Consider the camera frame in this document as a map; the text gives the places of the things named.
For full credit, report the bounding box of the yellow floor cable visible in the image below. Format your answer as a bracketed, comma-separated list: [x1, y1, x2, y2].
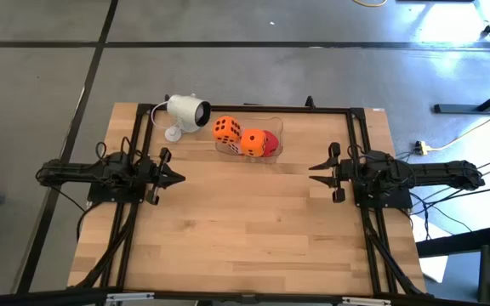
[427, 103, 490, 152]

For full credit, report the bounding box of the orange foam die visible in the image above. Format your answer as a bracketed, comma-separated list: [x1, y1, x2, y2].
[212, 115, 243, 145]
[239, 127, 269, 158]

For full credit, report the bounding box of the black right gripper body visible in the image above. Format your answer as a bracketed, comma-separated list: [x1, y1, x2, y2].
[328, 141, 359, 205]

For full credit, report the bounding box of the black aluminium table frame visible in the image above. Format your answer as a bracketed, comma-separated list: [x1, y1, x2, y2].
[66, 95, 434, 306]

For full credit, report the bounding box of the black desk leg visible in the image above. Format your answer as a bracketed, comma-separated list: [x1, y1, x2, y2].
[433, 0, 490, 116]

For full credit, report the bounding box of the red foam die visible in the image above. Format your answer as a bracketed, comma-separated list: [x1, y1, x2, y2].
[263, 129, 281, 158]

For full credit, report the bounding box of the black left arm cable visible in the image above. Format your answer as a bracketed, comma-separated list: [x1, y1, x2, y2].
[94, 135, 134, 162]

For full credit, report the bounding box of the silver frame bracket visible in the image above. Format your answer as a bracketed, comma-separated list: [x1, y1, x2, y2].
[341, 296, 393, 306]
[105, 292, 156, 303]

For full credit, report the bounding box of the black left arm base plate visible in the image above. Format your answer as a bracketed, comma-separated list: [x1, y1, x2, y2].
[87, 174, 146, 205]

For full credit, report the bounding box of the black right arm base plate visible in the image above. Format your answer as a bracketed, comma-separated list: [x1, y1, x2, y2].
[352, 174, 414, 210]

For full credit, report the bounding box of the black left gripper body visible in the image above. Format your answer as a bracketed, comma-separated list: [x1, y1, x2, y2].
[135, 146, 174, 207]

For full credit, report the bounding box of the white lamp cable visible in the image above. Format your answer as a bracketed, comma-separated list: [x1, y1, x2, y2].
[151, 99, 172, 129]

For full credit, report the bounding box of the clear plastic bin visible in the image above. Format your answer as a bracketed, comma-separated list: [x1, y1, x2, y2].
[214, 116, 285, 165]

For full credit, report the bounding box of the yellow power plug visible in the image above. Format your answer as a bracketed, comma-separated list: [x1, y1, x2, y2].
[413, 140, 432, 156]

